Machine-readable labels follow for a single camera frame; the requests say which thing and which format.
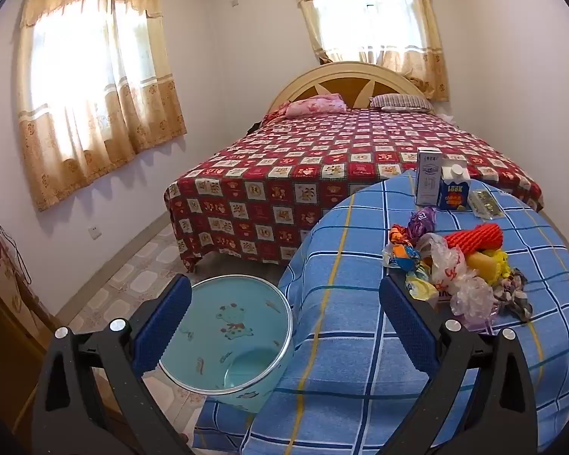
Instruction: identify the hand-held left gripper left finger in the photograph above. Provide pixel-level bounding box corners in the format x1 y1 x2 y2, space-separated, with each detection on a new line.
31 273 195 455

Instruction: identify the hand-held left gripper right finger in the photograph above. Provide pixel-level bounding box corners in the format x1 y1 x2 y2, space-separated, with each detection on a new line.
378 275 539 455

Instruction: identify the beige patterned curtain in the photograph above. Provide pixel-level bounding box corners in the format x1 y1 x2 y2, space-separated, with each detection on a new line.
289 0 451 102
16 0 188 212

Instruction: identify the pink pillow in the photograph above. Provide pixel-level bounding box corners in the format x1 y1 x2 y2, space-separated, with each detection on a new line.
266 94 349 121

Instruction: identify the bed with red quilt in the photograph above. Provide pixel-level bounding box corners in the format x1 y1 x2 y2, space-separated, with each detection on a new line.
163 107 546 273

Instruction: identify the red foam net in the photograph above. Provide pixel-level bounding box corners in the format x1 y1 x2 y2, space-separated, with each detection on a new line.
443 223 503 252

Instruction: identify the white cable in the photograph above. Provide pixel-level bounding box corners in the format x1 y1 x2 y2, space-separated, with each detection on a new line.
0 222 31 285

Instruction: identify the blue juice carton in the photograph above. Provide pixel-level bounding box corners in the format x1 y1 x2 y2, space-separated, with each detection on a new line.
439 163 472 212

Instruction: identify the white plastic bag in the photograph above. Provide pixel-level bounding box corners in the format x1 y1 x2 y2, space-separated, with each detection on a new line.
417 233 468 304

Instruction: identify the wooden cabinet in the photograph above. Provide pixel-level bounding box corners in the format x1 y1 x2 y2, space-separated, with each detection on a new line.
0 220 60 437

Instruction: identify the purple wrapper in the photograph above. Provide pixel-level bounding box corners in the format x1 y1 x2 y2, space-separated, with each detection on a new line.
408 206 437 240

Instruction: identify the clear plastic wrapper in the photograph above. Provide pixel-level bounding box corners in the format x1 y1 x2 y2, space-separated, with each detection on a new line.
450 275 498 330

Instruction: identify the striped pillow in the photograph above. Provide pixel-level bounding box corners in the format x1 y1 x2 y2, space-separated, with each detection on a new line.
370 94 434 113

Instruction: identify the cream wooden headboard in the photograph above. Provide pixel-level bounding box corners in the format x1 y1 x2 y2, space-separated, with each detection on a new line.
268 61 437 115

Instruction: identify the white tall carton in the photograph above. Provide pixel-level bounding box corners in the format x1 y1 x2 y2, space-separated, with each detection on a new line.
416 148 444 207

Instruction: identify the clear blister pack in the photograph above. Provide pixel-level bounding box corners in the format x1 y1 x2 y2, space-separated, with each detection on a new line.
469 190 503 219

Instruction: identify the yellow sponge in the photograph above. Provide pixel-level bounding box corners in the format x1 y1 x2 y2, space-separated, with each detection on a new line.
465 250 498 285

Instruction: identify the light blue cartoon bin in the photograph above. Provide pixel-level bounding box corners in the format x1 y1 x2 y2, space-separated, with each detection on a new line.
159 275 295 413

